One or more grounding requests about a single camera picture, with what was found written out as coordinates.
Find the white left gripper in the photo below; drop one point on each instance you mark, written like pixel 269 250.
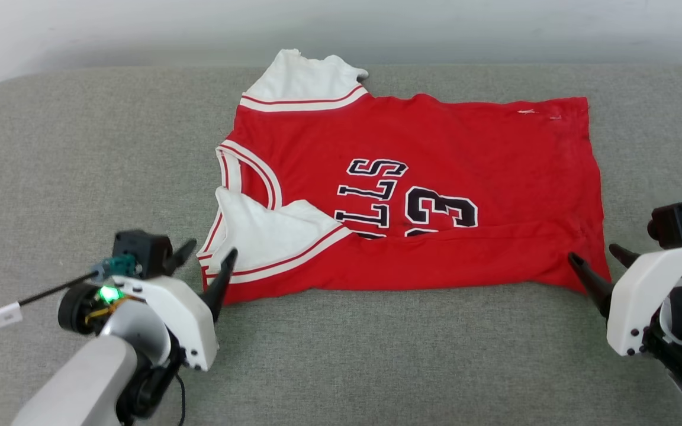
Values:
pixel 184 319

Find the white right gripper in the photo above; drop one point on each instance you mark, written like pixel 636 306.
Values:
pixel 637 302

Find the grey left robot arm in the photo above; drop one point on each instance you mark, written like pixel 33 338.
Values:
pixel 86 378

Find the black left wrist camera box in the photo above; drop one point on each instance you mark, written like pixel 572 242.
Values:
pixel 140 248

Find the red basketball jersey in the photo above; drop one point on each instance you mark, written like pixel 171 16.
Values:
pixel 483 154

